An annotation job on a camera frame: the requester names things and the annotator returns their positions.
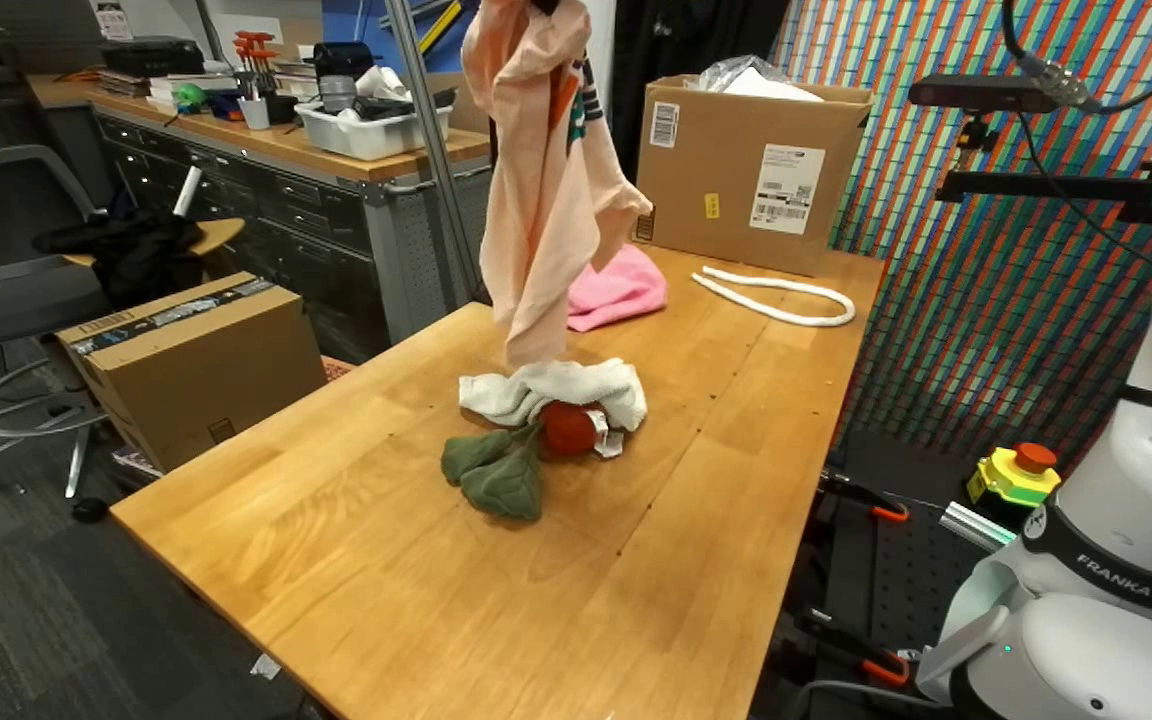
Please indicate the white towel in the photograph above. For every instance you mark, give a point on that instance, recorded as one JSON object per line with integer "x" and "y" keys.
{"x": 600, "y": 381}

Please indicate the hot pink cloth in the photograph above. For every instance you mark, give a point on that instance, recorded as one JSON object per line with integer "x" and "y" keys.
{"x": 621, "y": 292}

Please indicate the pale peach shirt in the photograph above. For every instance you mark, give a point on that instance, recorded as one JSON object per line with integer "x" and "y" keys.
{"x": 537, "y": 201}

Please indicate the red radish plush green leaves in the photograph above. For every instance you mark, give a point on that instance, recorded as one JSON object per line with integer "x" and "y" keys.
{"x": 502, "y": 481}

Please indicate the cardboard box with shipping label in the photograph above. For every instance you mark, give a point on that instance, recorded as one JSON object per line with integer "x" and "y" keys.
{"x": 722, "y": 234}

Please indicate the silver slanted pole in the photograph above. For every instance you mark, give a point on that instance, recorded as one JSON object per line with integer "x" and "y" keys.
{"x": 433, "y": 135}

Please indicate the wooden top workbench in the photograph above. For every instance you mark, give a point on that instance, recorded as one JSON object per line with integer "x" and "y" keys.
{"x": 337, "y": 226}

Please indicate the white plastic bin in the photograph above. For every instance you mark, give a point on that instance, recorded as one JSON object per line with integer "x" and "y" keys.
{"x": 363, "y": 129}

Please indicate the orange black clamp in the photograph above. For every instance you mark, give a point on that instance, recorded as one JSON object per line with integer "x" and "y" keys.
{"x": 869, "y": 506}
{"x": 869, "y": 663}

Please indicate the white upright panel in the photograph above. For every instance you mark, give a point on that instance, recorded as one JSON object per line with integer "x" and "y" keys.
{"x": 606, "y": 35}

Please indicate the clear plastic bag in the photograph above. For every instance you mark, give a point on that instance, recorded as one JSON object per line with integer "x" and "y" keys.
{"x": 758, "y": 83}

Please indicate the cardboard box with black tape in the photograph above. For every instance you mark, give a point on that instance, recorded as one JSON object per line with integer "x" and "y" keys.
{"x": 200, "y": 381}

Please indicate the black cup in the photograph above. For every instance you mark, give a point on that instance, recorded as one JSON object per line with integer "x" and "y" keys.
{"x": 343, "y": 66}

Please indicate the small round wooden table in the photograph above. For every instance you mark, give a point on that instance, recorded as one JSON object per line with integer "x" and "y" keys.
{"x": 217, "y": 237}

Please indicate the blue board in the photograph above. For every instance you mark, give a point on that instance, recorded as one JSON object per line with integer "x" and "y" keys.
{"x": 378, "y": 26}

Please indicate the red spray bottle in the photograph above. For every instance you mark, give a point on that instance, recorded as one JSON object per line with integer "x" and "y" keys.
{"x": 255, "y": 63}

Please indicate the yellow red emergency stop button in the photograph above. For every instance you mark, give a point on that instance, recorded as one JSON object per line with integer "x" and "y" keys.
{"x": 1013, "y": 481}

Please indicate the black bag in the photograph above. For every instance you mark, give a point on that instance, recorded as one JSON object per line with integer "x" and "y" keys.
{"x": 137, "y": 255}

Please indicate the black case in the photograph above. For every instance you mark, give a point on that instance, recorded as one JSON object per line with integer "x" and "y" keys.
{"x": 151, "y": 59}

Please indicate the gray office chair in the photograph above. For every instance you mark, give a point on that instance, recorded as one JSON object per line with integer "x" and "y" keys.
{"x": 3, "y": 292}

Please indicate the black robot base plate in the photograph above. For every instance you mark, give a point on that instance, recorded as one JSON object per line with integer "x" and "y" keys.
{"x": 899, "y": 573}

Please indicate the black bar-shaped camera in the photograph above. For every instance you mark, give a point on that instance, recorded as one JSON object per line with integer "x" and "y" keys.
{"x": 991, "y": 94}

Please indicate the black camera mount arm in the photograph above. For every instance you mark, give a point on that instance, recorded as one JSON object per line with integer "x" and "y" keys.
{"x": 1069, "y": 184}

